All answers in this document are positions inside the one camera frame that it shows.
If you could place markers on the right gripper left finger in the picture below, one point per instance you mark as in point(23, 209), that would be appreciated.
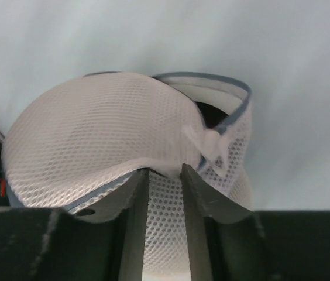
point(104, 242)

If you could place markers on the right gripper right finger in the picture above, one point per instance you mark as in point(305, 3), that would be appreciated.
point(229, 242)

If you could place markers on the white mesh laundry bag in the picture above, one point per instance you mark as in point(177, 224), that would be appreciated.
point(85, 138)

